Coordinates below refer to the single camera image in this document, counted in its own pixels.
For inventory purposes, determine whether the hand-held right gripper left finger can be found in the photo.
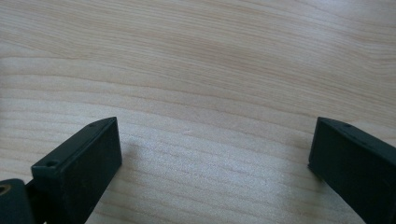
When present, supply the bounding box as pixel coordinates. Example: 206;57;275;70
31;117;122;224

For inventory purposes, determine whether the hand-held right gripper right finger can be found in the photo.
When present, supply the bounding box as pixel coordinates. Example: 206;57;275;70
307;117;396;224

